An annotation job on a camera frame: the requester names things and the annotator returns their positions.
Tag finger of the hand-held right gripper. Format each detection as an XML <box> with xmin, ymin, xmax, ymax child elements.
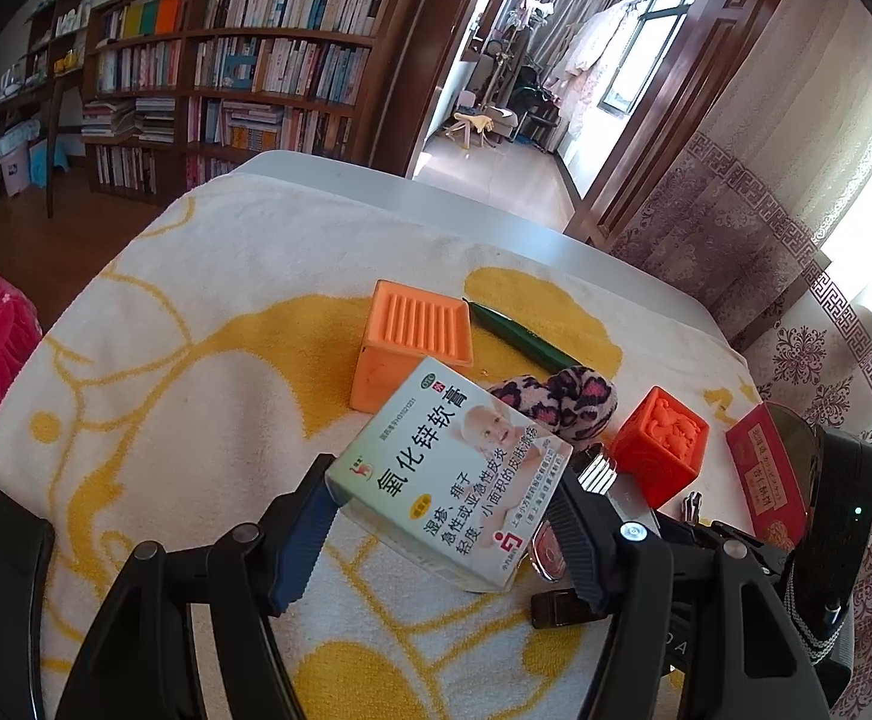
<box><xmin>531</xmin><ymin>589</ymin><xmax>611</xmax><ymax>630</ymax></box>

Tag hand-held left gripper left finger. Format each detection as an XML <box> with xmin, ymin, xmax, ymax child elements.
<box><xmin>79</xmin><ymin>454</ymin><xmax>338</xmax><ymax>720</ymax></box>

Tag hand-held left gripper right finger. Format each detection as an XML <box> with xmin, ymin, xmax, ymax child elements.
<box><xmin>548</xmin><ymin>465</ymin><xmax>834</xmax><ymax>720</ymax></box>

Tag red tin container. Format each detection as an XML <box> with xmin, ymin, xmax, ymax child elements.
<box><xmin>726</xmin><ymin>403</ymin><xmax>819</xmax><ymax>552</ymax></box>

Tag white green medicine box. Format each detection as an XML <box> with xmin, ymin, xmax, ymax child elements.
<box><xmin>326</xmin><ymin>360</ymin><xmax>573</xmax><ymax>593</ymax></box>

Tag orange ribbed toy cube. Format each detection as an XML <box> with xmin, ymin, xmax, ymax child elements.
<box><xmin>350</xmin><ymin>279</ymin><xmax>476</xmax><ymax>413</ymax></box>

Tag white curtain purple pattern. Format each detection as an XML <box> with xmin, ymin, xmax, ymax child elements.
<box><xmin>728</xmin><ymin>52</ymin><xmax>872</xmax><ymax>720</ymax></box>

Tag red embossed toy cube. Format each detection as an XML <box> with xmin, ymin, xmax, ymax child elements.
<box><xmin>610</xmin><ymin>386</ymin><xmax>709</xmax><ymax>509</ymax></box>

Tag leopard print scrunchie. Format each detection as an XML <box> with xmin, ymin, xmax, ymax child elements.
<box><xmin>490</xmin><ymin>365</ymin><xmax>619</xmax><ymax>445</ymax></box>

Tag white yellow towel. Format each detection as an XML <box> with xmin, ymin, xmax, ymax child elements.
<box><xmin>0</xmin><ymin>172</ymin><xmax>763</xmax><ymax>720</ymax></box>

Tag dark green pen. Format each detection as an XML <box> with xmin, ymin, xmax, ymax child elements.
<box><xmin>466</xmin><ymin>298</ymin><xmax>584</xmax><ymax>374</ymax></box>

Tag sheer patterned curtain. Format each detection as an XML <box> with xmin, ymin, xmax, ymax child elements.
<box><xmin>608</xmin><ymin>0</ymin><xmax>872</xmax><ymax>353</ymax></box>

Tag small yellow stool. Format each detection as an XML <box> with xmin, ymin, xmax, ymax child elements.
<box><xmin>445</xmin><ymin>109</ymin><xmax>498</xmax><ymax>152</ymax></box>

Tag black chair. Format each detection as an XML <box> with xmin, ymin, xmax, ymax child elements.
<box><xmin>509</xmin><ymin>64</ymin><xmax>566</xmax><ymax>145</ymax></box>

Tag rows of books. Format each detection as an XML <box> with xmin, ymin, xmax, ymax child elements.
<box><xmin>94</xmin><ymin>0</ymin><xmax>399</xmax><ymax>192</ymax></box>

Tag hanging pale clothes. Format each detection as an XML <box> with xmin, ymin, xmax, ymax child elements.
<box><xmin>556</xmin><ymin>0</ymin><xmax>636</xmax><ymax>125</ymax></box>

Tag open wooden side shelf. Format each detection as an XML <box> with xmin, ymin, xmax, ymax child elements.
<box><xmin>0</xmin><ymin>0</ymin><xmax>99</xmax><ymax>220</ymax></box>

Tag wooden coat rack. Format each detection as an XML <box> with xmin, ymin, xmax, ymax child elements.
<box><xmin>481</xmin><ymin>0</ymin><xmax>553</xmax><ymax>115</ymax></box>

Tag curved wooden bookshelf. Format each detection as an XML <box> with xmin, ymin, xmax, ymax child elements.
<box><xmin>82</xmin><ymin>0</ymin><xmax>423</xmax><ymax>205</ymax></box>

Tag wooden door frame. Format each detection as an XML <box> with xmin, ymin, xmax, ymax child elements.
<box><xmin>376</xmin><ymin>0</ymin><xmax>776</xmax><ymax>248</ymax></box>

